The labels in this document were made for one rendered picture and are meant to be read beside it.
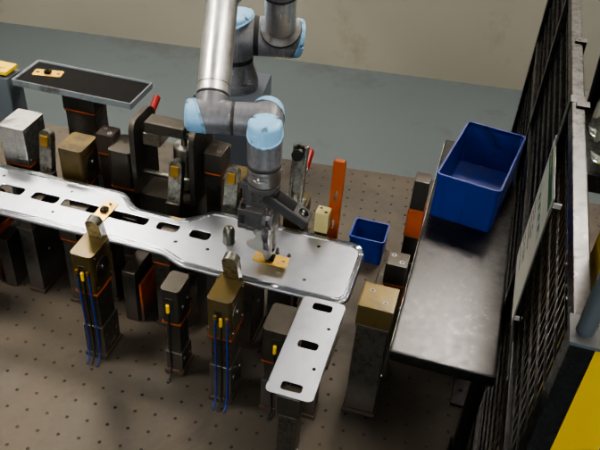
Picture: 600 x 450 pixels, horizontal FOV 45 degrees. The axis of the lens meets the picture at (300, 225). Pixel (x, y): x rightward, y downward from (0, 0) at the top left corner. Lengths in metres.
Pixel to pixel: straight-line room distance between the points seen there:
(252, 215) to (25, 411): 0.73
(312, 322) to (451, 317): 0.30
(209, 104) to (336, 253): 0.49
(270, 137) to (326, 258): 0.41
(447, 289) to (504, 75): 3.39
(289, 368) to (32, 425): 0.66
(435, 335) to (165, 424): 0.68
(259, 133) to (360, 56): 3.48
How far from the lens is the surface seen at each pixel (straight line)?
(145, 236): 1.85
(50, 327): 2.08
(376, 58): 4.95
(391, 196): 2.54
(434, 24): 4.84
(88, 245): 1.77
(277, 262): 1.73
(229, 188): 1.91
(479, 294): 1.73
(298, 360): 1.55
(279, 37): 2.11
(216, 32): 1.70
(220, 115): 1.61
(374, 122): 4.38
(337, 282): 1.72
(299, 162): 1.81
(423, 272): 1.74
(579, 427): 1.21
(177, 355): 1.87
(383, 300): 1.61
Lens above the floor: 2.16
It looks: 38 degrees down
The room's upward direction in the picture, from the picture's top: 4 degrees clockwise
